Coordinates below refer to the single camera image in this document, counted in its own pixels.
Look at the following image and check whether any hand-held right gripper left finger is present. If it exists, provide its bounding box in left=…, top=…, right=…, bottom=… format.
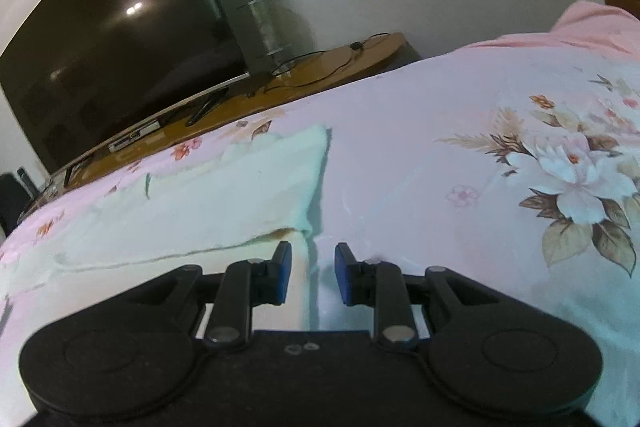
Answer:
left=132, top=241, right=293, bottom=354

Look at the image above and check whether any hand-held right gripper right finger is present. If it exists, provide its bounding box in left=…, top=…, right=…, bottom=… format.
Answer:
left=334, top=242, right=496, bottom=354

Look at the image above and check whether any mint green cloth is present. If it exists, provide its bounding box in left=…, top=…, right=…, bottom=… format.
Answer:
left=0, top=124, right=331, bottom=333

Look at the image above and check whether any pink floral bed sheet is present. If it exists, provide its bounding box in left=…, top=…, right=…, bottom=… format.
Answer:
left=0, top=44, right=640, bottom=427

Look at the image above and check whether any black television stand foot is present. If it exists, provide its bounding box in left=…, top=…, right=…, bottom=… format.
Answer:
left=186, top=94, right=228, bottom=128

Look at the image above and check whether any small silver device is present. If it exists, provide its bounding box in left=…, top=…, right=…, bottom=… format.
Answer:
left=109, top=119, right=161, bottom=152

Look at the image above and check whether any wooden television cabinet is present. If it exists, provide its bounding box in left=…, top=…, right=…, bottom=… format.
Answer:
left=20, top=32, right=423, bottom=212

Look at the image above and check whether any black flat screen television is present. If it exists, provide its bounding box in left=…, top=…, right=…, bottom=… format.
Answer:
left=0, top=0, right=251, bottom=175

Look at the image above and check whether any plain pink pillow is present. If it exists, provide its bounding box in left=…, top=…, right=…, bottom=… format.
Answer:
left=495, top=0, right=640, bottom=58

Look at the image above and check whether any black cable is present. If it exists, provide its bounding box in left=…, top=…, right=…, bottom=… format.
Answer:
left=250, top=34, right=396, bottom=95

